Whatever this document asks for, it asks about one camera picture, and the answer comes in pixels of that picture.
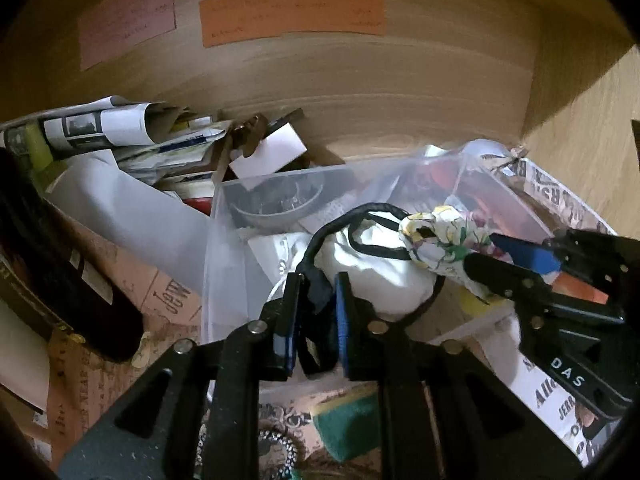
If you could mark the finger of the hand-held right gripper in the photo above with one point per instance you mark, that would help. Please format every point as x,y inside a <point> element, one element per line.
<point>530,256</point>
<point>500,274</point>

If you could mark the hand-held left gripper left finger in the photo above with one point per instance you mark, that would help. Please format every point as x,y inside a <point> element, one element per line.
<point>288,322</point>

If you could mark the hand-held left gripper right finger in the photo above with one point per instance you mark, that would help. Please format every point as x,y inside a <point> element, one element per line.
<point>344,322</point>

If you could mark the floral cloth pouch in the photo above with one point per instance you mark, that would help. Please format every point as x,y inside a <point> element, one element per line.
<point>450,240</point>

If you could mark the clear plastic bin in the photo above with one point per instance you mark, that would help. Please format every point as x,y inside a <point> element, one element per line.
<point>225,280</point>

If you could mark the yellow paper pad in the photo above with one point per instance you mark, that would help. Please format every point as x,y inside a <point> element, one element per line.
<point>475,303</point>

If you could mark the printed newspaper sheet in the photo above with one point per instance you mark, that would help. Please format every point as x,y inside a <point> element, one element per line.
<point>545,395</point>

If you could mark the red packet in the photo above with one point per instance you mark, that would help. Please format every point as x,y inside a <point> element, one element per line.
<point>505,210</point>

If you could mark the green yellow sponge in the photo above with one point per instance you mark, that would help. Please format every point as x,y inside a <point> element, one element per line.
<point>345,425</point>

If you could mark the dark bowl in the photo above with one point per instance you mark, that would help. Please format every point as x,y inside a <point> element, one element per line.
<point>260,217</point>

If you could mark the brown printed paper liner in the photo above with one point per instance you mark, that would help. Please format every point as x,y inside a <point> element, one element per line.
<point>150,292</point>

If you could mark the white card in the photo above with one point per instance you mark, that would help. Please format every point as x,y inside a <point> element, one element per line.
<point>270,152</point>

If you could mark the white paper sheet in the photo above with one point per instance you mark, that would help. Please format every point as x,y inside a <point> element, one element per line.
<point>140,215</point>

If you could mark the pile of papers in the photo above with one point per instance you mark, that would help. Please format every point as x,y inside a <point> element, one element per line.
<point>175,152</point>

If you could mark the dark bottle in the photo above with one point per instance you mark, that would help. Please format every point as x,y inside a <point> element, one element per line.
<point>50,260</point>

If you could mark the rolled newspaper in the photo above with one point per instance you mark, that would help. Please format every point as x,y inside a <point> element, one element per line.
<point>120,120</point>

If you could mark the orange paper note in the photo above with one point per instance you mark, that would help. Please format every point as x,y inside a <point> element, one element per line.
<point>295,15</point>

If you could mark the pink paper note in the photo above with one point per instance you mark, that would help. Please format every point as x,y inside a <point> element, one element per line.
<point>127,20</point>

